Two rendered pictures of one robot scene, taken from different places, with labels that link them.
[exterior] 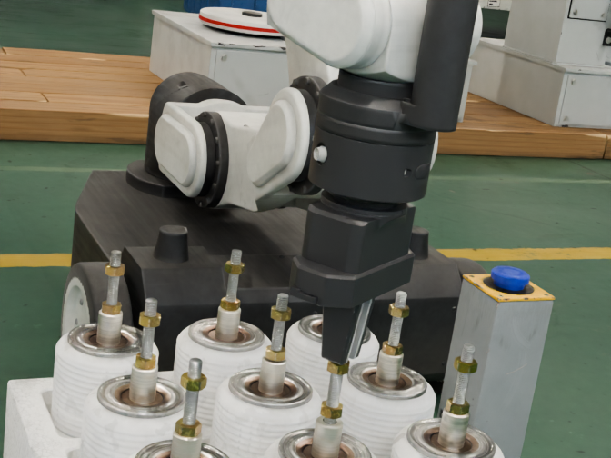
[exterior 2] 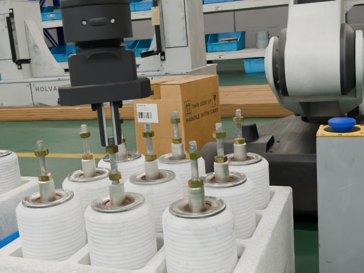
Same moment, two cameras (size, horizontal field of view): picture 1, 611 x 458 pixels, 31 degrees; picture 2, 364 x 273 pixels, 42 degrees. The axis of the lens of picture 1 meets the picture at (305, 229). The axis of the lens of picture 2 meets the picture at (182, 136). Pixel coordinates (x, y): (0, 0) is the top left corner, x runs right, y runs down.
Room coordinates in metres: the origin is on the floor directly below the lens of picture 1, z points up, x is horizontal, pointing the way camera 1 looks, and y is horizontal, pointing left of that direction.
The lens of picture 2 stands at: (0.44, -0.57, 0.47)
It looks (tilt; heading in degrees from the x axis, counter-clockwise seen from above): 12 degrees down; 47
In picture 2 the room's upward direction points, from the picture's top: 5 degrees counter-clockwise
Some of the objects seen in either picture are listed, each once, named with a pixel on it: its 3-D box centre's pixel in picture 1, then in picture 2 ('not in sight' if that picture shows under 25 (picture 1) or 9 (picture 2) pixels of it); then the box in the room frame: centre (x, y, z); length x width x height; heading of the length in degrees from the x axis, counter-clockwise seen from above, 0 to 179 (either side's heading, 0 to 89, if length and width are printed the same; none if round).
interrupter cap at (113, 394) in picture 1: (142, 397); (90, 175); (0.86, 0.12, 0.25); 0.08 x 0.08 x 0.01
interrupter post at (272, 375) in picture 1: (272, 375); (151, 169); (0.91, 0.01, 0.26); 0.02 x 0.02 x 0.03
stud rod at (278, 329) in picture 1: (277, 334); (149, 146); (0.91, 0.01, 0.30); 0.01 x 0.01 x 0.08
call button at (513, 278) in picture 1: (509, 280); (342, 125); (1.10, -0.22, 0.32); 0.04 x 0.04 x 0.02
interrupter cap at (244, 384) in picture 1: (270, 388); (152, 177); (0.91, 0.01, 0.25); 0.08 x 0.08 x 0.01
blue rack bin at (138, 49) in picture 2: not in sight; (154, 46); (4.35, 4.05, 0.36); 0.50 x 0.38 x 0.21; 25
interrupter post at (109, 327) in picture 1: (109, 327); (121, 150); (0.96, 0.17, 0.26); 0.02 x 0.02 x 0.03
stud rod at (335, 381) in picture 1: (335, 389); (113, 163); (0.80, -0.04, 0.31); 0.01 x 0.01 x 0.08
